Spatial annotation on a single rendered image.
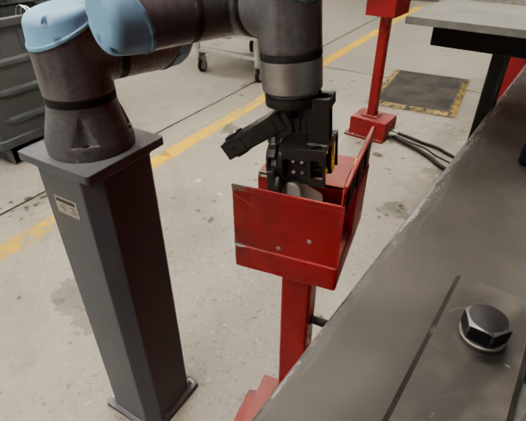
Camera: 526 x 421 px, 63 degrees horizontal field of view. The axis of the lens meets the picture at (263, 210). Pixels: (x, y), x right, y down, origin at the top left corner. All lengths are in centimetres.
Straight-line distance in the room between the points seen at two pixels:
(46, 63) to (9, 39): 183
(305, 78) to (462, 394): 37
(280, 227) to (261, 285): 100
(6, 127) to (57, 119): 184
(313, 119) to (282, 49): 9
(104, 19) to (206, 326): 113
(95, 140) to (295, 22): 40
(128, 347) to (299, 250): 54
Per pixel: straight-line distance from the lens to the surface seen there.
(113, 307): 95
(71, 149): 77
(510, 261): 42
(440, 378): 27
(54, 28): 73
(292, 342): 88
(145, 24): 51
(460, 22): 66
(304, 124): 56
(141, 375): 112
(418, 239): 41
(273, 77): 53
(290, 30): 51
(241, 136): 59
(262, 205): 60
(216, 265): 169
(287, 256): 63
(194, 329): 148
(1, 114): 259
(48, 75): 76
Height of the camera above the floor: 112
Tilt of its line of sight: 35 degrees down
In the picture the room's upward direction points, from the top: straight up
